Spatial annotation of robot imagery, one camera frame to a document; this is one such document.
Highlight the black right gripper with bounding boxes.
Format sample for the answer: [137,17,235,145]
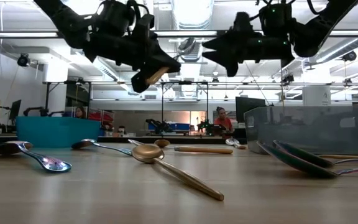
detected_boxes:
[201,11,295,78]

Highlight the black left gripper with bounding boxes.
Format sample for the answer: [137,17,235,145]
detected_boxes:
[83,33,181,94]

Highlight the silver spoon wooden handle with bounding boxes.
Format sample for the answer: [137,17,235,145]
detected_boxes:
[127,139,234,155]
[145,37,198,86]
[225,138,248,151]

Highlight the iridescent rainbow spoon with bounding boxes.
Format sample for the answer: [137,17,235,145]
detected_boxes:
[273,139,358,169]
[0,140,73,174]
[256,141,358,180]
[71,138,134,157]

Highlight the horizontal overhead beam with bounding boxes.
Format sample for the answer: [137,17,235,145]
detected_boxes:
[0,29,358,40]

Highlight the black monitor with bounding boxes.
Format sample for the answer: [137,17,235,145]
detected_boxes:
[235,96,266,124]
[8,99,22,126]

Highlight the blue background bin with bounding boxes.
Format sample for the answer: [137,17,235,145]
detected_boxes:
[147,123,191,131]

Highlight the person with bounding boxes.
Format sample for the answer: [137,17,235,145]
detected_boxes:
[75,106,87,120]
[213,106,234,133]

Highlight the red storage rack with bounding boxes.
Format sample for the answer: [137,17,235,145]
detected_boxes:
[87,109,115,126]

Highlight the white pillar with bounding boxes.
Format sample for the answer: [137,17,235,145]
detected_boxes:
[302,84,332,107]

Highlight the grey plastic bin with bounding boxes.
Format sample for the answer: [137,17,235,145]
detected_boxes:
[244,105,358,157]

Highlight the teal plastic bin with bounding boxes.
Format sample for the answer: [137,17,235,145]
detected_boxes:
[16,116,101,149]

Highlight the black station frame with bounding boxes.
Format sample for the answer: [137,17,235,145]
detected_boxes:
[161,80,210,138]
[42,80,92,118]

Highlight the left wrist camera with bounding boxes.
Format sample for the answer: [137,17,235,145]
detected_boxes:
[131,12,155,43]

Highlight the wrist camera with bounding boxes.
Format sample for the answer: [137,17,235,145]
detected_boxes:
[258,1,293,37]
[131,12,155,43]

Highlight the silver ventilation duct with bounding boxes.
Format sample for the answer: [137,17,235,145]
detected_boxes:
[171,0,214,63]

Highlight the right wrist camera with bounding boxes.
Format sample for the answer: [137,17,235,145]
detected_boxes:
[258,1,293,37]

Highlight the black aluminium table frame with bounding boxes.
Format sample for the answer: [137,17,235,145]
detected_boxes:
[0,135,248,147]

